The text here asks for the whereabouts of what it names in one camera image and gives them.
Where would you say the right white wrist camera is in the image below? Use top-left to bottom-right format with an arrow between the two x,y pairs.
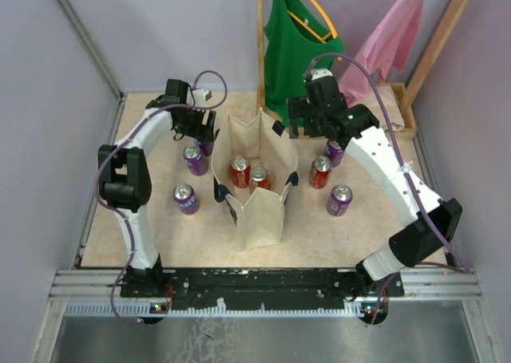
304,68 -> 333,82

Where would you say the pink shirt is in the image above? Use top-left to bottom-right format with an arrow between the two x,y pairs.
339,0 -> 426,107

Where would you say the wooden clothes rack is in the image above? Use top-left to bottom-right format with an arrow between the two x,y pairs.
256,0 -> 470,140

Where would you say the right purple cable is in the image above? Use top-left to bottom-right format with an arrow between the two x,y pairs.
309,53 -> 474,326

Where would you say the red coke can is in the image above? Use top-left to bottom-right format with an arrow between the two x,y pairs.
230,156 -> 251,188
309,156 -> 332,189
248,165 -> 271,193

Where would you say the purple cable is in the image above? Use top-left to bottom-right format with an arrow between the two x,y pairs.
309,53 -> 474,326
92,69 -> 228,327

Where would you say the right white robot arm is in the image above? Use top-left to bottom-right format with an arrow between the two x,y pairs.
287,69 -> 462,296

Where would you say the beige canvas tote bag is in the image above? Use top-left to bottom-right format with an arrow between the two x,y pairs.
210,111 -> 299,251

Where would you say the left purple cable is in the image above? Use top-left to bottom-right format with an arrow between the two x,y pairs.
92,69 -> 228,327

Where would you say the green tank top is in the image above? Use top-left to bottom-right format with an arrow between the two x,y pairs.
264,0 -> 345,125

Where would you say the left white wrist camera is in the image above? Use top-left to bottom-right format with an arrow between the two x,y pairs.
191,87 -> 212,108

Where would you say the purple fanta can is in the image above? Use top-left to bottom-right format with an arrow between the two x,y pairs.
183,145 -> 208,176
197,140 -> 214,156
323,140 -> 344,168
326,184 -> 353,216
172,183 -> 200,215

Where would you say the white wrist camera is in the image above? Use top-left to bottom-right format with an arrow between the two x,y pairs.
191,87 -> 212,108
304,68 -> 333,82

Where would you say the folded beige cloth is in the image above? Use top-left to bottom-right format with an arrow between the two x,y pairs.
377,85 -> 405,132

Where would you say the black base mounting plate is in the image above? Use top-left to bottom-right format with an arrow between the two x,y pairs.
121,267 -> 404,310

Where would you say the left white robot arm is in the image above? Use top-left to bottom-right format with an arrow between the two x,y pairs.
95,79 -> 216,297

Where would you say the aluminium frame rail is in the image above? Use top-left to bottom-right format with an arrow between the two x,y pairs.
49,268 -> 481,319

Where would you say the yellow clothes hanger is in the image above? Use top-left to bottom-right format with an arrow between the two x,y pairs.
263,0 -> 345,66

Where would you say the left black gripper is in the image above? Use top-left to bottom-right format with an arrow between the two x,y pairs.
177,104 -> 216,143

